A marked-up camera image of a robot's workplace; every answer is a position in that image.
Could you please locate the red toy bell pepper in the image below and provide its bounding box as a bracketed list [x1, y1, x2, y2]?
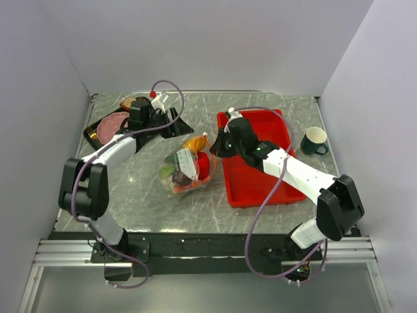
[197, 152, 210, 181]

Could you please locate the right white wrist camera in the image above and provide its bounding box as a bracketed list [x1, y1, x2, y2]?
[224, 108, 242, 132]

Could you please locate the dark green mug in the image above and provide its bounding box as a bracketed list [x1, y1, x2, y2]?
[300, 127, 329, 155]

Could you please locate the dark purple toy onion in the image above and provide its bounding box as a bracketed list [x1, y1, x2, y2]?
[172, 170, 193, 187]

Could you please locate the toy cauliflower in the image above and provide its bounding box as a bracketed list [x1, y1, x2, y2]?
[158, 164, 175, 180]

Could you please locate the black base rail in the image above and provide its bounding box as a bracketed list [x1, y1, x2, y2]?
[91, 233, 323, 281]

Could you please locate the clear zip top bag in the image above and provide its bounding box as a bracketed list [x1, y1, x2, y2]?
[158, 132, 217, 197]

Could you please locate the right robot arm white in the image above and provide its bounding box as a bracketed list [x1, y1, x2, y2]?
[210, 117, 364, 260]

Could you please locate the small orange toy fruit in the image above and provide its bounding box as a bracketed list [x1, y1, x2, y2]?
[182, 136, 206, 153]

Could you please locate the pink dotted plate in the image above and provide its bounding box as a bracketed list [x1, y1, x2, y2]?
[96, 112, 130, 145]

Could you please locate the brown ceramic cup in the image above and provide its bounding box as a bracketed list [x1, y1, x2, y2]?
[119, 97, 137, 110]

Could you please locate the red plastic bin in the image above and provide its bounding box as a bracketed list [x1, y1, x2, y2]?
[222, 110, 306, 208]

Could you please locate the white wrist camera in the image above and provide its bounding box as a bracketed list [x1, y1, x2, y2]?
[150, 91, 169, 113]
[224, 108, 242, 132]

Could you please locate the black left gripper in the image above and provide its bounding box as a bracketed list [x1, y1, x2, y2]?
[143, 107, 194, 139]

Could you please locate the toy watermelon slice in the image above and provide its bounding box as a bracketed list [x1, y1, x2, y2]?
[172, 181, 203, 194]

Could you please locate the black serving tray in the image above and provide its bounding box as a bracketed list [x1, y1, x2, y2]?
[83, 97, 150, 151]

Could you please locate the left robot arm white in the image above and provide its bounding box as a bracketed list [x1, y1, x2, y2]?
[58, 97, 194, 262]

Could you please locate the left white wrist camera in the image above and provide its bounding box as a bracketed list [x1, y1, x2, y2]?
[150, 91, 169, 113]

